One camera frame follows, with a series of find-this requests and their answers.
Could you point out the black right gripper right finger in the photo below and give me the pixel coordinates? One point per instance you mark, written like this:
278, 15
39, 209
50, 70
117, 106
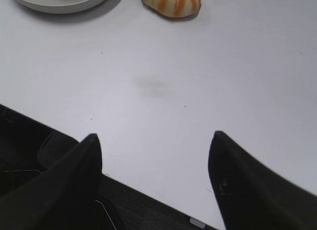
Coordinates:
250, 196

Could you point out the beige round plate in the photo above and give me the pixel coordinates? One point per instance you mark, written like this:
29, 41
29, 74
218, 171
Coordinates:
60, 6

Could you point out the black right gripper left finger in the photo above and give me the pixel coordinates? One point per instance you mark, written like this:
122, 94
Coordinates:
62, 198

